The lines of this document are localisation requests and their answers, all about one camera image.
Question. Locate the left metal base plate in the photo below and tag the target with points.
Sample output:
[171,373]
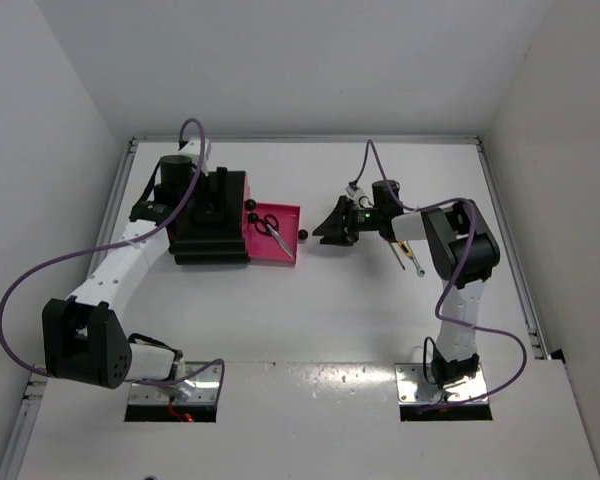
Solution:
[201,390]

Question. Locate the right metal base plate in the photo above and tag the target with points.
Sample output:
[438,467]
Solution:
[414,390]

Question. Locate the black handled scissors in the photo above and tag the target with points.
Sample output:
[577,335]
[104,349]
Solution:
[268,225]

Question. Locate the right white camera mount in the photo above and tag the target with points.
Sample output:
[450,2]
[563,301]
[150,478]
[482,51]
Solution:
[358,196]

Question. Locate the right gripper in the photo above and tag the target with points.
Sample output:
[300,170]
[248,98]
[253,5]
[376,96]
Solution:
[336,228]

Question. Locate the pink top drawer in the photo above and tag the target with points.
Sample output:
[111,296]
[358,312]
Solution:
[250,203]

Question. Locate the metal base plate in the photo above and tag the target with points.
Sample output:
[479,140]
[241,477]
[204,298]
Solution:
[201,390]
[414,390]

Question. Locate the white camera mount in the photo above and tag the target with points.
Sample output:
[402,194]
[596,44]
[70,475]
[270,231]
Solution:
[358,196]
[198,152]

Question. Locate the black drawer cabinet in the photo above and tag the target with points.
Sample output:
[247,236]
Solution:
[197,244]

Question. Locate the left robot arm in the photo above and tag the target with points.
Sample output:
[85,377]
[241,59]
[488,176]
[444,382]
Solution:
[84,338]

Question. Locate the silver wrench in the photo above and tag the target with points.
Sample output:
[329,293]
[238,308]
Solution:
[419,269]

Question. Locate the pink drawer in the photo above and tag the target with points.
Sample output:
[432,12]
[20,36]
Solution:
[263,249]
[250,217]
[250,203]

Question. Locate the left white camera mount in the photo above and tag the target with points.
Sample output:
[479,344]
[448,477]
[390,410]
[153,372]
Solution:
[198,152]

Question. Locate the pink middle drawer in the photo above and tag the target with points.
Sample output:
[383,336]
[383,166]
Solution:
[250,217]

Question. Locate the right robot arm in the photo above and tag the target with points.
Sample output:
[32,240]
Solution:
[463,251]

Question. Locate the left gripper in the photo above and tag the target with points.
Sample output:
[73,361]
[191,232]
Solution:
[212,200]

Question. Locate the pink bottom drawer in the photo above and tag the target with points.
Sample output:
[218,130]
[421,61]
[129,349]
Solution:
[263,249]

